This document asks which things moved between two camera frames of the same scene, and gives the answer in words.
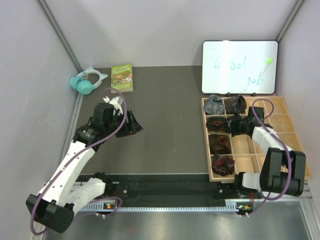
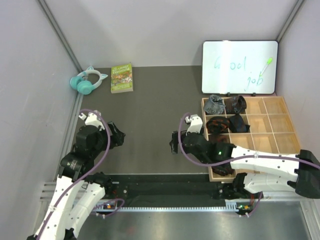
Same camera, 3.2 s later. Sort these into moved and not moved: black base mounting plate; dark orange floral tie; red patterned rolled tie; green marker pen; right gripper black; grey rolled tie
Moved: dark orange floral tie; right gripper black
Not moved: grey rolled tie; black base mounting plate; green marker pen; red patterned rolled tie
